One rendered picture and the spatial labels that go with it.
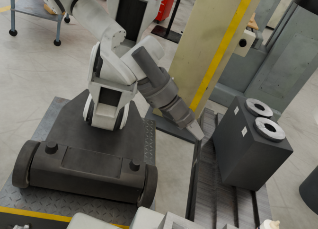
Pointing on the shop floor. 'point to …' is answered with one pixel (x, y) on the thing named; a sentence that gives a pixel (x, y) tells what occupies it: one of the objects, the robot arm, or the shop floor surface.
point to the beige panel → (206, 49)
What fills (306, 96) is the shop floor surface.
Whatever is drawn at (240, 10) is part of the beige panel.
